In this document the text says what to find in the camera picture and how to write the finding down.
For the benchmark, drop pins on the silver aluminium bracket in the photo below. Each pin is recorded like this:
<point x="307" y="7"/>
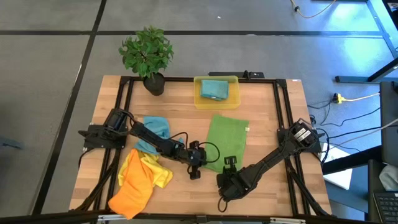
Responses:
<point x="287" y="220"/>
<point x="119" y="217"/>

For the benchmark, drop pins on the black computer case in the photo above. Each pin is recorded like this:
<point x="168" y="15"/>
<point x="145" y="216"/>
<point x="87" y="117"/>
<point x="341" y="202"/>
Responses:
<point x="390" y="124"/>

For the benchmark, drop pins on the metal desk leg frame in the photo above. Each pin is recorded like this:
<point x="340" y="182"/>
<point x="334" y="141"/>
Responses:
<point x="351" y="79"/>

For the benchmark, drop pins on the green microfiber towel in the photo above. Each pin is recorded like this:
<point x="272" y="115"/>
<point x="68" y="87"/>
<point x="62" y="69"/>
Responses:
<point x="228" y="140"/>

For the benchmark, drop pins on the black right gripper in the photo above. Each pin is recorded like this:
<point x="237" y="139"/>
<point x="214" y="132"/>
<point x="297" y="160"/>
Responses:
<point x="231" y="186"/>

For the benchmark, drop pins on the blue microfiber towel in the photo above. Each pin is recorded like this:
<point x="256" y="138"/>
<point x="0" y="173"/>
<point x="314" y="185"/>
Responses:
<point x="214" y="89"/>
<point x="157" y="126"/>

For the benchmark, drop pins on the black aluminium table frame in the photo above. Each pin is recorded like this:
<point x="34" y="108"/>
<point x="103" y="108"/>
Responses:
<point x="180" y="79"/>

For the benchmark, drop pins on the yellow translucent plastic bin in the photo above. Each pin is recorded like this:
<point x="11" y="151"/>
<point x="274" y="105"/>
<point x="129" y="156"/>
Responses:
<point x="202" y="104"/>

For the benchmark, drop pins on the white cloth bundle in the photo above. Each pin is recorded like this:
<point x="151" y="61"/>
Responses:
<point x="390" y="177"/>

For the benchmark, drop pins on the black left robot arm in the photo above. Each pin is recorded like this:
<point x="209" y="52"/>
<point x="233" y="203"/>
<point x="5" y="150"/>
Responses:
<point x="149" y="137"/>

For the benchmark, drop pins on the black crossbeam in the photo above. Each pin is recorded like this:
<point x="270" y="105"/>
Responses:
<point x="174" y="217"/>

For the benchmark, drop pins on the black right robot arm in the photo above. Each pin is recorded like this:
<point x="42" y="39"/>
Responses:
<point x="270" y="158"/>

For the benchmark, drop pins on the black keyboard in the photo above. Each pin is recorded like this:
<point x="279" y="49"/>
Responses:
<point x="387" y="207"/>

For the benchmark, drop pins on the orange microfiber towel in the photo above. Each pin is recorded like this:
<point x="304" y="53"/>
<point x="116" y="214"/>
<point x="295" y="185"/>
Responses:
<point x="136" y="186"/>

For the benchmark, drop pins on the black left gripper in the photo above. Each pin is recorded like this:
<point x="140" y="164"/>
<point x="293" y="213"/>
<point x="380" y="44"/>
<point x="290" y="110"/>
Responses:
<point x="196" y="158"/>

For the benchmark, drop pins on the white paper sheet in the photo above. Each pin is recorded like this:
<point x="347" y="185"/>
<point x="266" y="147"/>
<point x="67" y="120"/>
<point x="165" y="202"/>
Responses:
<point x="339" y="174"/>

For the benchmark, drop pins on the yellow microfiber towel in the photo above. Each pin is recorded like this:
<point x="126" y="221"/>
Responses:
<point x="161" y="177"/>

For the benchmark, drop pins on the green plant in black pot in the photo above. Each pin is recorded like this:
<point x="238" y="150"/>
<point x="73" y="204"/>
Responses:
<point x="146" y="53"/>

